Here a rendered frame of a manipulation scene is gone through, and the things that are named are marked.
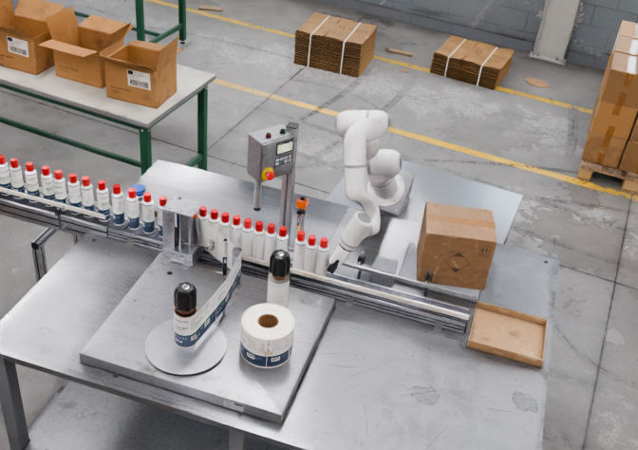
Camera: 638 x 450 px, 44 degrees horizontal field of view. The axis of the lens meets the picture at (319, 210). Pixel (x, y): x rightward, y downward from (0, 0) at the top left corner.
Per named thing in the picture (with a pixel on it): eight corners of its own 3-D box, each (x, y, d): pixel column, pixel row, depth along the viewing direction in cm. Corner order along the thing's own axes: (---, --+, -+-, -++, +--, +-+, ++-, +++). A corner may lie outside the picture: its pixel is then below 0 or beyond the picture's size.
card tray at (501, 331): (466, 346, 320) (468, 340, 318) (476, 307, 341) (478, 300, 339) (541, 367, 314) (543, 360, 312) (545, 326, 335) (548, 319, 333)
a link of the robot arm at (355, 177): (367, 160, 328) (368, 233, 333) (339, 164, 318) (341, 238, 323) (383, 162, 322) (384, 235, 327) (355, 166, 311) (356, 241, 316)
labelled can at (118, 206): (111, 225, 359) (108, 187, 347) (117, 218, 363) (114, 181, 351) (121, 227, 358) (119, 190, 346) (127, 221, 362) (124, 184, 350)
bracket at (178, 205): (161, 210, 328) (161, 208, 327) (173, 196, 337) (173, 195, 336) (192, 217, 325) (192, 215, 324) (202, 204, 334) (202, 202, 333)
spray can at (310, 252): (301, 276, 340) (304, 238, 329) (305, 269, 345) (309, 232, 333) (311, 279, 339) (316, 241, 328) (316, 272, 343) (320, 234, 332)
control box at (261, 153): (246, 173, 329) (248, 133, 318) (279, 162, 338) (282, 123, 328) (260, 184, 323) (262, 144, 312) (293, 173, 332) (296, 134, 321)
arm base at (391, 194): (364, 202, 398) (357, 190, 381) (372, 168, 403) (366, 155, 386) (400, 209, 393) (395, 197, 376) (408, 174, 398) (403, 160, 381)
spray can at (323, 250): (313, 279, 339) (317, 241, 328) (315, 271, 343) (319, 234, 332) (325, 281, 339) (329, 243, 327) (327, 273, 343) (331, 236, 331)
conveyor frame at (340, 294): (106, 236, 360) (106, 228, 357) (119, 223, 368) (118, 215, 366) (464, 333, 327) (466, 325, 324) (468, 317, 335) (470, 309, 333)
